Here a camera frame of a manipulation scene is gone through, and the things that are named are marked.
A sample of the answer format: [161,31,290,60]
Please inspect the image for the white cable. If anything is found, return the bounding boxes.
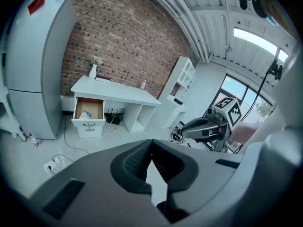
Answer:
[53,116,113,165]

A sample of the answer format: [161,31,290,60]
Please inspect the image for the white desk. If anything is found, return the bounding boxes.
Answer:
[70,74,162,139]

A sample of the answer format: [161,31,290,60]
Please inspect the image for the black light stand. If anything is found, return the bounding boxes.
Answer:
[239,47,284,125]

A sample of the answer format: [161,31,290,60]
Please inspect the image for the tangled device with cables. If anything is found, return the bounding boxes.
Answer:
[169,125,191,148]

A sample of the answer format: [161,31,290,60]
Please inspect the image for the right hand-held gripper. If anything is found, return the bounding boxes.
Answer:
[180,97,243,141]

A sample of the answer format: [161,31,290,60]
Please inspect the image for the person's light shirt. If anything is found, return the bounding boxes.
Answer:
[243,41,303,175]

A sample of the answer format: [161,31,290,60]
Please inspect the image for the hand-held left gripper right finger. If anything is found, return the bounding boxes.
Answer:
[151,140,198,192]

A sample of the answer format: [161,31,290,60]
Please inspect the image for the white power strip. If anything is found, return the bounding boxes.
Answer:
[43,157,66,176]

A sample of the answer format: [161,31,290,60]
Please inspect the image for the person's right forearm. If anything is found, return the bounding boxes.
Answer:
[231,121,264,144]

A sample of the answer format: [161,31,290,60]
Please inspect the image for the white shelf unit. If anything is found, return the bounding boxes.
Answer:
[151,56,198,130]

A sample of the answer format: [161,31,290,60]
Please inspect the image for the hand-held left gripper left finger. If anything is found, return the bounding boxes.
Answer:
[110,139,152,195]

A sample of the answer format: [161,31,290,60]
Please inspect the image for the grey refrigerator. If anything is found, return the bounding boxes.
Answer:
[4,0,78,140]

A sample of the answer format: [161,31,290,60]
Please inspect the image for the black router with antennas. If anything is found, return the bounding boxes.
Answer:
[105,108,126,125]

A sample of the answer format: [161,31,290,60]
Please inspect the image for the white drawer with wooden inside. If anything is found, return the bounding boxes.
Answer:
[71,97,106,128]

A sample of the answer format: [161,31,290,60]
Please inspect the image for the small red-capped bottle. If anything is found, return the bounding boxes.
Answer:
[28,133,40,148]

